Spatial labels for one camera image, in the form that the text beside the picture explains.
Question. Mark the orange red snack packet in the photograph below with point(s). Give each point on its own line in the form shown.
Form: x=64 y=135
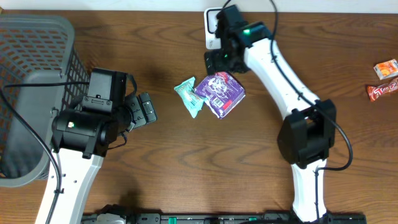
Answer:
x=374 y=92

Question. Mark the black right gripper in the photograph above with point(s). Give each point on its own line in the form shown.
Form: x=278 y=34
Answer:
x=217 y=56

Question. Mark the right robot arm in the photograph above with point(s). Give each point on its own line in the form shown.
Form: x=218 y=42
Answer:
x=308 y=128

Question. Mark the grey plastic basket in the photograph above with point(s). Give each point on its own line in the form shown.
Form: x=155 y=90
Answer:
x=43 y=74

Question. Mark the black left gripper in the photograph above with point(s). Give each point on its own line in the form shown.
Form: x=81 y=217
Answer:
x=143 y=108

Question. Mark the white orange small packet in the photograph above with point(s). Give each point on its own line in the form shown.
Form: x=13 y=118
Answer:
x=386 y=69

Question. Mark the teal wipes packet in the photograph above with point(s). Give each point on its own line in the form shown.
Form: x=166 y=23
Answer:
x=191 y=100

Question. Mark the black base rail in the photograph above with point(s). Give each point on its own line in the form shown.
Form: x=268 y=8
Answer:
x=118 y=214

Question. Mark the purple red snack packet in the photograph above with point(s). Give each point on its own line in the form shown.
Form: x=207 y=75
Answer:
x=222 y=93

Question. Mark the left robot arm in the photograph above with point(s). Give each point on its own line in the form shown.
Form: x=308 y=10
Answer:
x=80 y=143

